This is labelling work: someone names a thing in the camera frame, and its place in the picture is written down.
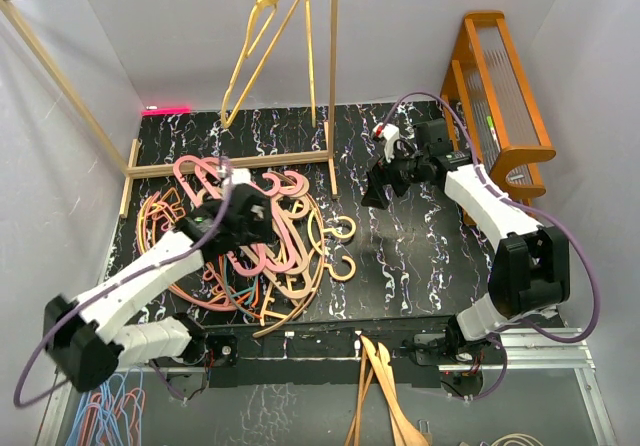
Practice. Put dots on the teal thin hanger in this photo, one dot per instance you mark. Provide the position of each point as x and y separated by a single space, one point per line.
244 293

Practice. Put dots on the orange wooden shelf rack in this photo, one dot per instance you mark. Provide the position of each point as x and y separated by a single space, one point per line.
486 79

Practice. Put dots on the wooden clothes rack frame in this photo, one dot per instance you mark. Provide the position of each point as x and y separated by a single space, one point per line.
130 170

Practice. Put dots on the blue wire hangers pile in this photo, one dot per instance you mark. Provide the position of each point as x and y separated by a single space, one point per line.
113 413

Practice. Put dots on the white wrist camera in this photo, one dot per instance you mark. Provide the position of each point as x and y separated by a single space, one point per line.
232 177
387 135

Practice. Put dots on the beige plastic hanger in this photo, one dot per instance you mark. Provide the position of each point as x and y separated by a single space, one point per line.
289 295

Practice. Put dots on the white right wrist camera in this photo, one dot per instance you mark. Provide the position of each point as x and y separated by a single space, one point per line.
387 135

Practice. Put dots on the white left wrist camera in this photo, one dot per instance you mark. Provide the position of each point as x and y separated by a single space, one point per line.
232 177

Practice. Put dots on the pink tape strip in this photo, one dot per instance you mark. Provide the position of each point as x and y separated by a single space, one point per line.
165 111

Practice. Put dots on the orange thin hanger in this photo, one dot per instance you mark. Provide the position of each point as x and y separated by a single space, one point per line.
217 300

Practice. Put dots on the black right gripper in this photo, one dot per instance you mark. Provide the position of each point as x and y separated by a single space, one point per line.
379 174

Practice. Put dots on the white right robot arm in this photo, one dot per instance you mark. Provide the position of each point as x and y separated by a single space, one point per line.
530 269

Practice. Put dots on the wooden hangers on floor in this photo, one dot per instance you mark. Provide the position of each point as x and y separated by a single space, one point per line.
376 370

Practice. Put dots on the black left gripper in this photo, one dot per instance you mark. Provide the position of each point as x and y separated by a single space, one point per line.
261 231

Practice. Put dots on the pink plastic hanger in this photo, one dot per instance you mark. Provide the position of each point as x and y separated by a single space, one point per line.
294 185
200 180

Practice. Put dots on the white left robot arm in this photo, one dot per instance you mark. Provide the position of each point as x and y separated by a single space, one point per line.
92 336

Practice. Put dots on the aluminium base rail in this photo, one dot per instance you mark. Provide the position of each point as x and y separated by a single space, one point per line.
528 350

